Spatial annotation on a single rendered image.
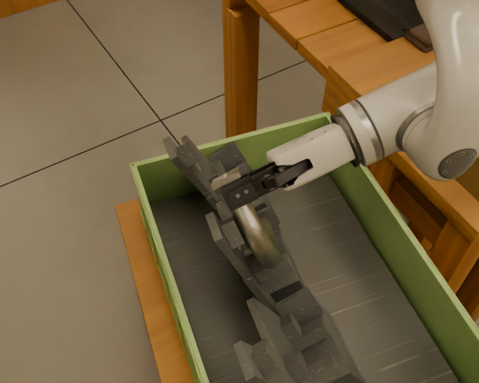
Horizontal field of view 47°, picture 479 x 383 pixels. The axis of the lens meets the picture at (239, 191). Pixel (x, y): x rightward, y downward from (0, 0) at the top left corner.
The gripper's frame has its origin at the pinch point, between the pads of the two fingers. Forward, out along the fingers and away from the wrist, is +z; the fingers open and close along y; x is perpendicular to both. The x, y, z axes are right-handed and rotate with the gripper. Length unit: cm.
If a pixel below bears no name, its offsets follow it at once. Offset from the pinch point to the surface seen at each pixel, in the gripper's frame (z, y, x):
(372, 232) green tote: -17.2, -31.4, 22.7
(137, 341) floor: 60, -101, 44
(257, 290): 4.7, -6.9, 15.5
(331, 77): -28, -64, -6
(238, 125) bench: -1, -134, -4
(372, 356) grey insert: -6.5, -14.4, 36.6
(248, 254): 3.6, -8.4, 10.3
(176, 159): 6.8, -8.5, -7.0
